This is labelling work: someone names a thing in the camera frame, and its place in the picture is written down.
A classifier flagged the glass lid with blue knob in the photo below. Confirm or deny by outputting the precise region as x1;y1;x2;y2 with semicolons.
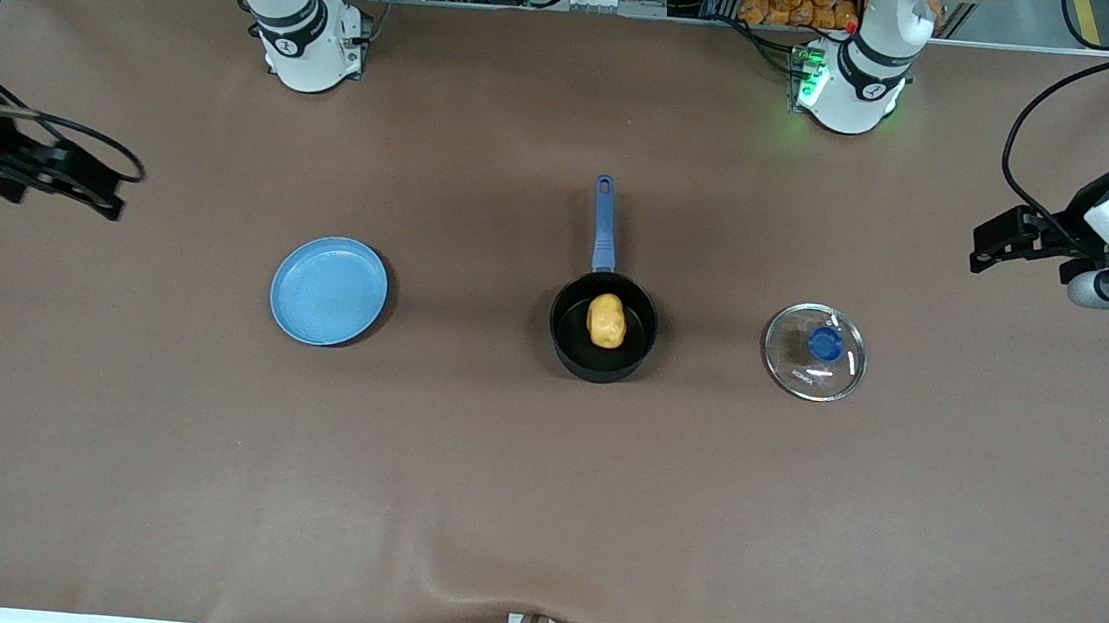
758;298;874;408

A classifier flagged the yellow potato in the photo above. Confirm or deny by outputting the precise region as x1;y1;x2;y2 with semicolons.
582;290;630;352

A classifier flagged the blue round plate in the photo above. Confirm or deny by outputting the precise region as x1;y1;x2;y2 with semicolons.
266;231;393;353

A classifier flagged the bag of orange snacks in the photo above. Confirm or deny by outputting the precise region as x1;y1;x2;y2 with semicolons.
736;0;865;36

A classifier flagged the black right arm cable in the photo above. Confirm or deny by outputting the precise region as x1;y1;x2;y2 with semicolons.
0;60;156;186

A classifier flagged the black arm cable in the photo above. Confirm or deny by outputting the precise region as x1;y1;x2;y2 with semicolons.
0;60;156;186
995;1;1109;241

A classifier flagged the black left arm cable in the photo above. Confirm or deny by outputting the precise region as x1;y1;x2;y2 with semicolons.
995;1;1109;241

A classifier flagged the black pot with blue handle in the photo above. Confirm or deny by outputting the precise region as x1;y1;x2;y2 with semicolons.
544;171;673;390

